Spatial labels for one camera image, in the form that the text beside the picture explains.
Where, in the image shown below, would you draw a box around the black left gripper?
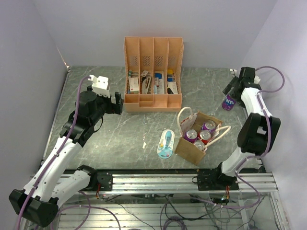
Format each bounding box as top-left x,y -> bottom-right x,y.
86,85 -> 123,125

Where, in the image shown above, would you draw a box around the purple Fanta can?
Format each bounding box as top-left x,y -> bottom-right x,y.
222,94 -> 236,111

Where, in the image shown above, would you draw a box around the purple soda can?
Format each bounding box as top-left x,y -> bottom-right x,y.
201,120 -> 216,134
184,129 -> 198,143

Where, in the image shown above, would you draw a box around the red cola can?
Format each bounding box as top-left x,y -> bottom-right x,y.
198,130 -> 211,145

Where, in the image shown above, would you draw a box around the brown canvas tote bag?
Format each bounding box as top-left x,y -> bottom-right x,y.
175,107 -> 231,165

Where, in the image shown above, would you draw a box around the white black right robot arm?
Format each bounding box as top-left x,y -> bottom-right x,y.
193,67 -> 281,191

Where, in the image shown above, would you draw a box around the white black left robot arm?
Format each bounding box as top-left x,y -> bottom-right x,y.
9,91 -> 124,228

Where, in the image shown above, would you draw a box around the white red box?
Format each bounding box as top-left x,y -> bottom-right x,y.
129,77 -> 140,94

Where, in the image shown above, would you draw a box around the blue white stationery packs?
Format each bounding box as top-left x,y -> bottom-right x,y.
153,71 -> 165,94

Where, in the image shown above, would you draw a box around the orange plastic file organizer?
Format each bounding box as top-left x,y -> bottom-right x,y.
124,36 -> 184,112

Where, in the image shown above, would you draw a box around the white black label pack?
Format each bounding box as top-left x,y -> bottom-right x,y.
167,69 -> 178,94

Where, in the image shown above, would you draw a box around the silver top soda can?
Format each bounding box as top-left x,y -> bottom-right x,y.
193,139 -> 205,151

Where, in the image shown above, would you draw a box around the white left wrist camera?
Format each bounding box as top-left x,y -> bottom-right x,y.
88,75 -> 110,98

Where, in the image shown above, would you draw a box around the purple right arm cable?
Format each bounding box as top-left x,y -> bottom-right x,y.
234,66 -> 286,211

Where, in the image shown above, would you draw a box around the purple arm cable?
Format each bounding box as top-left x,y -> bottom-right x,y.
15,76 -> 92,230
234,66 -> 286,211

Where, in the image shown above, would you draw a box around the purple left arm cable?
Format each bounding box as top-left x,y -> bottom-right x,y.
15,76 -> 92,230

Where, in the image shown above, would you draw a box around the aluminium rail frame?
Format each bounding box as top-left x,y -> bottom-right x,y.
28,168 -> 279,195

